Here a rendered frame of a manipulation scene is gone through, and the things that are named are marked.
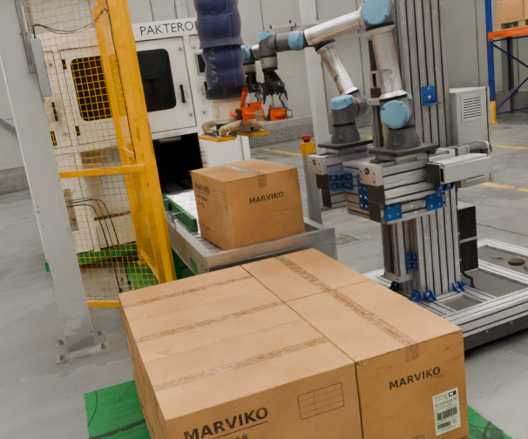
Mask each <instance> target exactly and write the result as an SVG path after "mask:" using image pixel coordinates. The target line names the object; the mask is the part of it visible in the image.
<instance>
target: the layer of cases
mask: <svg viewBox="0 0 528 439"><path fill-rule="evenodd" d="M118 300H119V305H120V309H121V314H122V318H123V322H124V327H125V334H126V339H127V343H128V348H129V352H130V356H131V361H132V369H133V373H134V375H135V378H136V381H137V384H138V386H139V392H140V394H141V397H142V400H143V403H144V405H145V408H146V413H147V415H148V419H149V422H150V424H151V427H152V432H153V434H154V437H155V439H461V438H464V437H466V436H468V435H469V424H468V409H467V394H466V380H465V366H464V338H463V330H462V329H461V328H460V327H458V326H456V325H454V324H453V323H451V322H449V321H447V320H445V319H444V318H442V317H440V316H438V315H436V314H433V313H432V312H431V311H429V310H427V309H425V308H423V307H421V306H419V305H417V304H416V303H414V302H412V301H410V300H408V299H406V298H404V297H402V296H401V295H400V294H397V293H395V292H393V291H392V290H390V289H388V288H386V287H384V286H382V285H381V284H379V283H377V282H375V281H373V280H372V279H370V278H368V277H366V276H364V275H362V274H360V273H358V272H357V271H355V270H353V269H351V268H350V267H347V266H345V265H343V264H342V263H341V262H339V261H337V260H334V259H332V258H330V257H329V256H327V255H326V254H324V253H321V252H320V251H318V250H316V249H314V248H309V249H306V250H302V251H299V252H295V253H288V254H284V255H281V256H276V257H273V258H269V259H265V260H258V261H255V262H251V263H247V264H243V265H240V266H236V267H229V268H225V269H221V270H218V271H214V272H210V273H206V274H200V275H196V276H192V277H188V278H185V279H181V280H174V281H170V282H167V283H163V284H158V285H155V286H151V287H144V288H141V289H137V290H133V291H130V292H125V293H122V294H118Z"/></svg>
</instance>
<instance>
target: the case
mask: <svg viewBox="0 0 528 439"><path fill-rule="evenodd" d="M191 176H192V182H193V191H194V197H195V202H196V208H197V214H198V219H199V224H200V234H201V237H203V238H205V239H206V240H208V241H210V242H212V243H213V244H214V245H216V246H217V247H219V248H221V249H222V250H224V251H227V250H231V249H235V248H239V247H245V246H250V245H253V244H258V243H261V242H265V241H270V240H277V239H280V238H284V237H288V236H292V235H296V234H300V233H305V226H304V218H303V211H302V203H301V190H300V183H299V175H298V168H297V167H295V166H291V165H282V164H277V163H273V162H268V161H263V160H258V159H247V160H242V161H238V162H233V163H228V164H224V165H216V166H211V167H207V168H201V169H197V170H192V171H191Z"/></svg>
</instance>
